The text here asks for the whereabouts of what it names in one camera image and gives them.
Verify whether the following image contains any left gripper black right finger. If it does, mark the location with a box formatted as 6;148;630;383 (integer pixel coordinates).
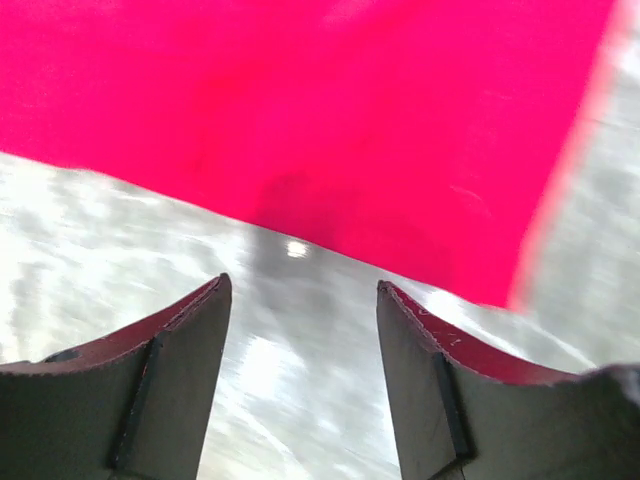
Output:
376;281;639;480

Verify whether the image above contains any red t shirt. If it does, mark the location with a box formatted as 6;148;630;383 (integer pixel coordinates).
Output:
1;1;632;307

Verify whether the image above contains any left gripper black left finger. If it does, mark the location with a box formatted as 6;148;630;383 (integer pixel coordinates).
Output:
1;275;232;479

